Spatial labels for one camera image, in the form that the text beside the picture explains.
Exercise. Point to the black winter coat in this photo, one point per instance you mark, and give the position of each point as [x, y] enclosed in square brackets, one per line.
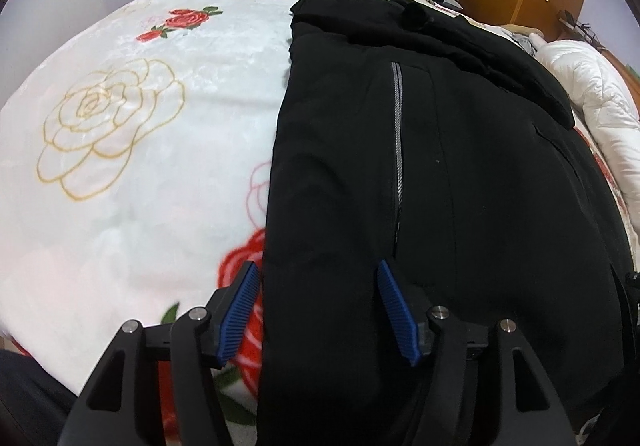
[414, 139]

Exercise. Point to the floral white bed blanket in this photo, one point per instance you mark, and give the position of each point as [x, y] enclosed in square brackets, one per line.
[135, 169]

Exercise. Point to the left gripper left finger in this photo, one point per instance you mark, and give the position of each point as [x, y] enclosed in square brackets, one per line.
[120, 402]

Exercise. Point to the white puffy duvet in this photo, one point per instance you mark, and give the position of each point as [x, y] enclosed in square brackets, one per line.
[598, 90]

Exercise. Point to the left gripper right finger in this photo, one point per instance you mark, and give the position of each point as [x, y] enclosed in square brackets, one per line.
[482, 384]

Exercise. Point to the wooden headboard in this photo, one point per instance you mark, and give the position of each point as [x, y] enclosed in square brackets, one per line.
[624, 62]

